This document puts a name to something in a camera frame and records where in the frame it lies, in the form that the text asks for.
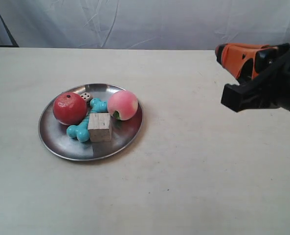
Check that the small wooden die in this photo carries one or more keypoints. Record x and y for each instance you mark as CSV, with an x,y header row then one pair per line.
x,y
87,97

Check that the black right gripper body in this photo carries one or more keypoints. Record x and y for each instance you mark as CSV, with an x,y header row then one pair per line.
x,y
274,89

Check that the wooden cube block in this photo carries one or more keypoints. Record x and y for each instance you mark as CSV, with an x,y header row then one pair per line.
x,y
100,127

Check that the white backdrop cloth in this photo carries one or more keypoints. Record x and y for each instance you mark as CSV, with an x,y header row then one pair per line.
x,y
143,24

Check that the red toy apple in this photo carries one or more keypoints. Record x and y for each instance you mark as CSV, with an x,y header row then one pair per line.
x,y
69,108

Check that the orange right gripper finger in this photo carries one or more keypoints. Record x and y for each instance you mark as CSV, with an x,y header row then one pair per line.
x,y
234,57

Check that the pink toy peach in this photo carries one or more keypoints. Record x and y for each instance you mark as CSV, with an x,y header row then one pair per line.
x,y
122,105

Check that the teal toy bone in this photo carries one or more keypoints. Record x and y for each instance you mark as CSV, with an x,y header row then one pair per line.
x,y
80,131

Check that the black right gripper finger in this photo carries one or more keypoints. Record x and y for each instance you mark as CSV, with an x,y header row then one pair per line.
x,y
240,97

